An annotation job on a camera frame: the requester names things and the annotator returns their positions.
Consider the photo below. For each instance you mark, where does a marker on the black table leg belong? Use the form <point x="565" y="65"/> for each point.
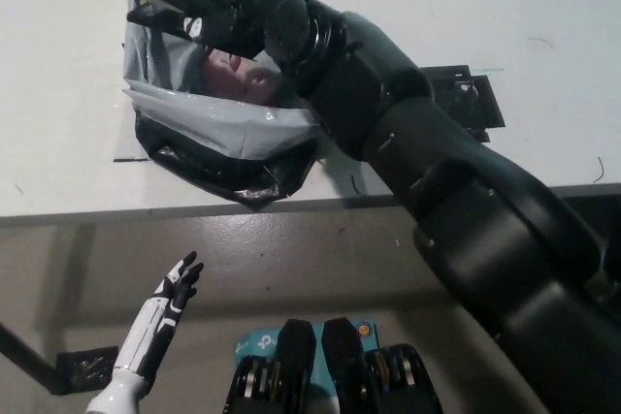
<point x="24" y="351"/>

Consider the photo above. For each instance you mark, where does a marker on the pink packet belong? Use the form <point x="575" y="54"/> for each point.
<point x="242" y="77"/>

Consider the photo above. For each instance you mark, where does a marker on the black and teal robot torso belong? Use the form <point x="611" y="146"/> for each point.
<point x="339" y="375"/>

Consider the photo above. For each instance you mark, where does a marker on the black floor tape patch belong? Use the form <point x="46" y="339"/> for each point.
<point x="85" y="368"/>

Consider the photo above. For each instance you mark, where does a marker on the black and white right hand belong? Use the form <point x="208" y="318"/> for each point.
<point x="238" y="7"/>

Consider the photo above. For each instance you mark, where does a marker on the white and black left hand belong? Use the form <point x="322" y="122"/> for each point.
<point x="165" y="307"/>

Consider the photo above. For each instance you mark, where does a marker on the grey and black plastic bag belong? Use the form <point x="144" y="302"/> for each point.
<point x="228" y="137"/>

